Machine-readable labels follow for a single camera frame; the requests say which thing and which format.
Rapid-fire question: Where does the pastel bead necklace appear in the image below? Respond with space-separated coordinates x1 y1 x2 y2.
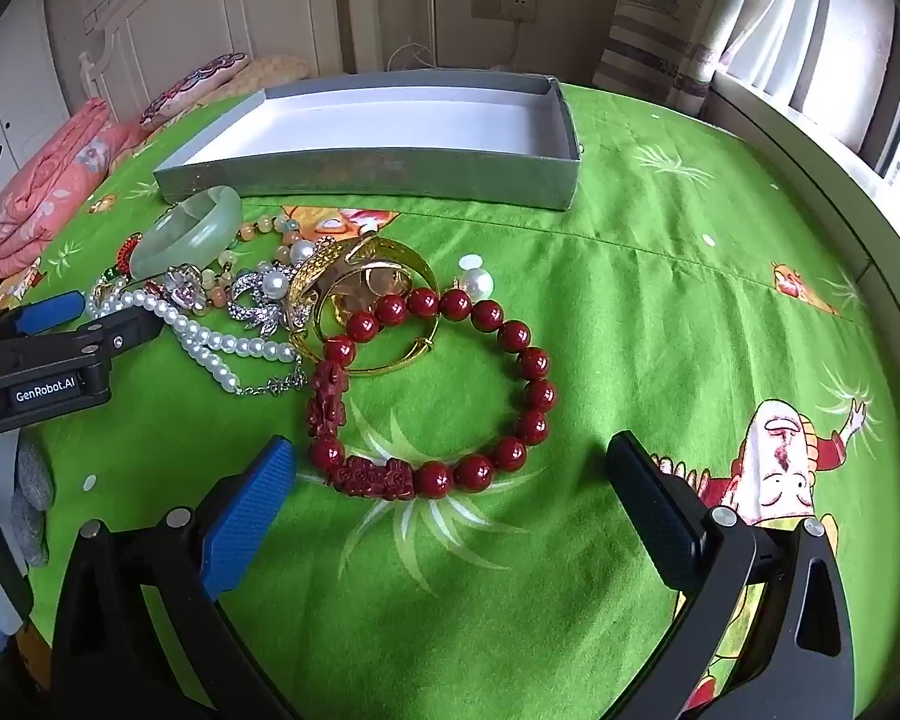
195 214 317 308

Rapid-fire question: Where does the white pearl necklace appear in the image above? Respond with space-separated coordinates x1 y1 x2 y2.
86 289 308 398

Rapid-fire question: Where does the striped patterned curtain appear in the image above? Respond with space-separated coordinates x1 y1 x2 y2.
592 0 728 117

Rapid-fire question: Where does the green printed bedsheet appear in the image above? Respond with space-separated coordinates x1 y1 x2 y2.
15 79 900 720

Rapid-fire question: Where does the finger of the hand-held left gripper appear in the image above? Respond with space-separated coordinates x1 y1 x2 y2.
0 291 87 340
0 306 164 374

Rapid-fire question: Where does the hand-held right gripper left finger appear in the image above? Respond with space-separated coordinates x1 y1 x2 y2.
51 433 299 720

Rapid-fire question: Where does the silver pearl brooch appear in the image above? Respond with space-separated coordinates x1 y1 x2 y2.
227 262 301 336

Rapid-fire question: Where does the thin gold bangle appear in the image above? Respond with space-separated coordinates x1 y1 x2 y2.
313 274 440 377

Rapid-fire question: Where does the grey cardboard box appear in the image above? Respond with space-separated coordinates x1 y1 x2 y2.
152 73 582 211

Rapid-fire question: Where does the person's left hand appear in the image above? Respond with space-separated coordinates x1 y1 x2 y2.
11 435 51 569

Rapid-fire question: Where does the beige wall socket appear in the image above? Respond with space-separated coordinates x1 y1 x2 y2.
471 0 539 20

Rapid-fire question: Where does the white pearl earring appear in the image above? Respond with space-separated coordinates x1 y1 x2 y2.
456 253 494 299

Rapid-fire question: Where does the white sheer curtain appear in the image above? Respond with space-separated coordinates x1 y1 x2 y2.
720 0 837 110

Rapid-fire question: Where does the white headboard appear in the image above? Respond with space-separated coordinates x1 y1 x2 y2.
79 0 383 125

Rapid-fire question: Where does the pink floral quilt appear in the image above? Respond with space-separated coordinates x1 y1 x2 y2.
0 97 151 282

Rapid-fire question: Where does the peach patterned pillow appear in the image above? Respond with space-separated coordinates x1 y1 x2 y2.
210 52 310 102

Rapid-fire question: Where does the white wardrobe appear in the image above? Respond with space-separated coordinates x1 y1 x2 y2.
0 0 76 166

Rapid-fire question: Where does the red green bead charm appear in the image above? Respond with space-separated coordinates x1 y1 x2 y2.
90 234 142 301

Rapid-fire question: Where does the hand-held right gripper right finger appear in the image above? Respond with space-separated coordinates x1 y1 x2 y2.
606 431 856 720

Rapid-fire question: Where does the pale green jade bangle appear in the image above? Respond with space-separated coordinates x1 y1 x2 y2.
127 185 243 280

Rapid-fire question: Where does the wide patterned gold bangle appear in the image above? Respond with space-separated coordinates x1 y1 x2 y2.
289 235 440 335

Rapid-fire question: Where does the embroidered flower pillow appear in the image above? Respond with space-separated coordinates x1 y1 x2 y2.
139 51 250 128

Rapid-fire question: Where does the red bead bracelet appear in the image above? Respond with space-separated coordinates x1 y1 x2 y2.
305 286 557 497

